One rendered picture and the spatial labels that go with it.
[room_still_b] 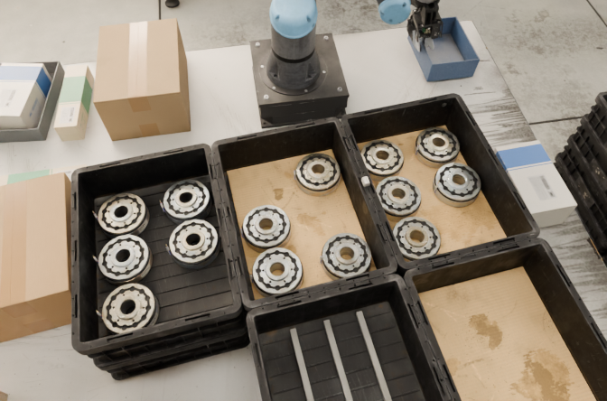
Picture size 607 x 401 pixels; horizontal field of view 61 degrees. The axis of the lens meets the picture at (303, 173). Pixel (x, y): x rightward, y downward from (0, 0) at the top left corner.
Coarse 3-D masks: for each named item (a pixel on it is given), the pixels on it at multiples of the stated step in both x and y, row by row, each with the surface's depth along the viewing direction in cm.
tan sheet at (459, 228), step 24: (360, 144) 126; (408, 144) 126; (408, 168) 122; (432, 168) 122; (432, 192) 118; (480, 192) 118; (432, 216) 114; (456, 216) 114; (480, 216) 114; (456, 240) 111; (480, 240) 111
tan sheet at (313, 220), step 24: (240, 168) 122; (264, 168) 122; (288, 168) 122; (240, 192) 118; (264, 192) 118; (288, 192) 118; (336, 192) 118; (240, 216) 114; (288, 216) 114; (312, 216) 114; (336, 216) 114; (288, 240) 111; (312, 240) 111; (312, 264) 108
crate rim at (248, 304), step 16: (288, 128) 116; (304, 128) 116; (336, 128) 116; (224, 144) 113; (352, 160) 111; (224, 192) 106; (368, 192) 106; (224, 208) 104; (368, 208) 104; (384, 240) 100; (240, 256) 98; (240, 272) 97; (368, 272) 96; (384, 272) 96; (240, 288) 94; (304, 288) 94; (320, 288) 94; (256, 304) 92
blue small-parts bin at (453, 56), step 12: (444, 24) 163; (456, 24) 162; (408, 36) 164; (444, 36) 166; (456, 36) 163; (444, 48) 163; (456, 48) 163; (468, 48) 156; (420, 60) 157; (432, 60) 159; (444, 60) 160; (456, 60) 160; (468, 60) 150; (432, 72) 151; (444, 72) 152; (456, 72) 153; (468, 72) 154
